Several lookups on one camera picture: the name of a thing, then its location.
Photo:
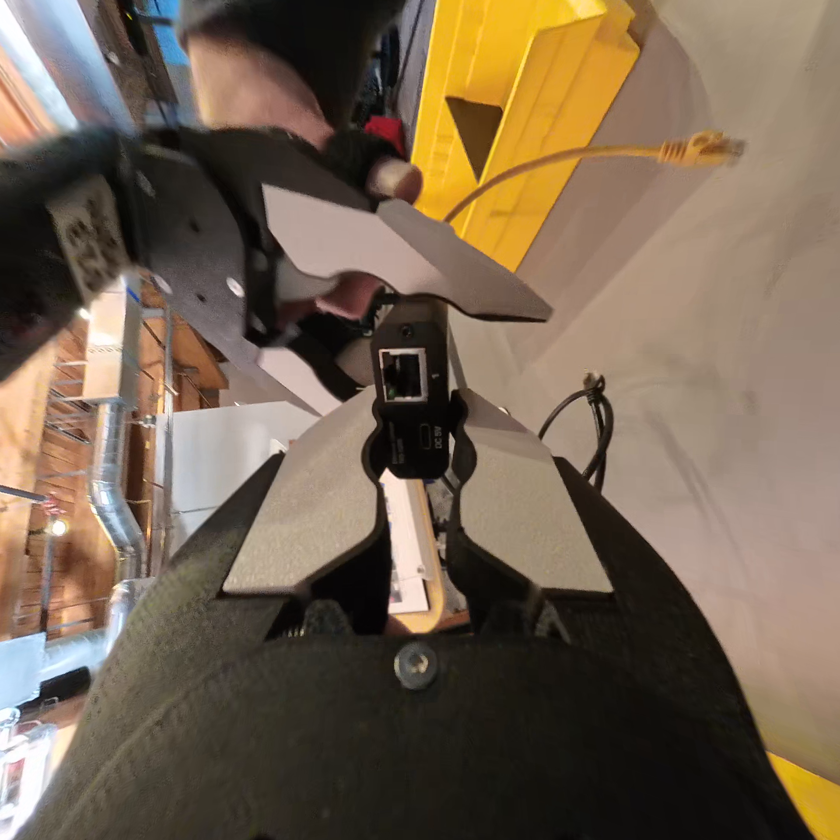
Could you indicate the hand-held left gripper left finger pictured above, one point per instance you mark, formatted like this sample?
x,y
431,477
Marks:
x,y
308,512

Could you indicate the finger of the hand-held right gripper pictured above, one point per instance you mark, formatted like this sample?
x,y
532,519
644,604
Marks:
x,y
282,375
394,256

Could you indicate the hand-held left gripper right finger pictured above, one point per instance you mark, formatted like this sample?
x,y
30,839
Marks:
x,y
531,518

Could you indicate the black ethernet port adapter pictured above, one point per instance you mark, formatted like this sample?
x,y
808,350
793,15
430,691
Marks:
x,y
412,453

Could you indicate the yellow plastic bin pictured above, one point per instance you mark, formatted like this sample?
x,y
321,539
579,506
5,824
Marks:
x,y
525,131

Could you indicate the person's right forearm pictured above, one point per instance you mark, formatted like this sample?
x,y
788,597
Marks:
x,y
249,85

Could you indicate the person's right hand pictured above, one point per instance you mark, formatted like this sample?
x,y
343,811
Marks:
x,y
394,180

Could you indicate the printed white paper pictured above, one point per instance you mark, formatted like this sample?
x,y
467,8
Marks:
x,y
408,544

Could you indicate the white cabinet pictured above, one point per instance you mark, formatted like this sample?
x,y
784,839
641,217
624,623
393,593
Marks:
x,y
216,459

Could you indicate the red object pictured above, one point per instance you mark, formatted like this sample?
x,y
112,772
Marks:
x,y
384,128

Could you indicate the yellow plastic piece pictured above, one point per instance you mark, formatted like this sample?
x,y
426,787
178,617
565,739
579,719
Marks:
x,y
810,794

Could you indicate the silver ventilation duct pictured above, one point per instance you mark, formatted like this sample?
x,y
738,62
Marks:
x,y
115,499

